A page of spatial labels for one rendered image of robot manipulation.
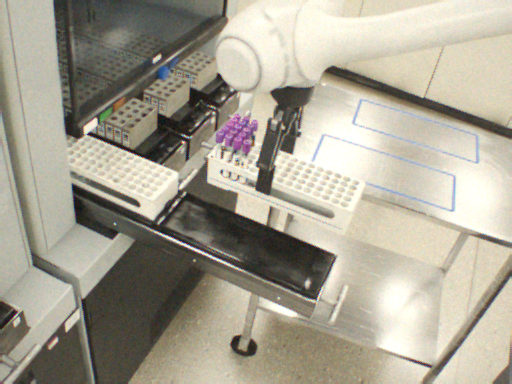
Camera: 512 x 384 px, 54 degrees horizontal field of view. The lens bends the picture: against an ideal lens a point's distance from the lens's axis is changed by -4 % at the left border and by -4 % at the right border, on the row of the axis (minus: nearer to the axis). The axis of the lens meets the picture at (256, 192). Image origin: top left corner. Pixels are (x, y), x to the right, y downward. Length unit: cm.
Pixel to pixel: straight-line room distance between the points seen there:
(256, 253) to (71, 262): 37
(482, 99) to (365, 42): 263
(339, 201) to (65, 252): 55
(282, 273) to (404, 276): 88
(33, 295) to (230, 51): 61
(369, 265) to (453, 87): 170
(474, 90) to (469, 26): 255
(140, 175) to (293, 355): 100
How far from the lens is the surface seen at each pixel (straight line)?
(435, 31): 69
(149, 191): 103
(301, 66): 68
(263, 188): 100
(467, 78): 323
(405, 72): 325
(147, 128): 122
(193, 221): 106
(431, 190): 128
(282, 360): 184
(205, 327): 187
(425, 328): 172
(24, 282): 107
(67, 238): 113
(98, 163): 110
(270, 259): 101
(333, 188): 102
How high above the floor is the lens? 156
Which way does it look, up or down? 41 degrees down
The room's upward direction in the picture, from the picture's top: 11 degrees clockwise
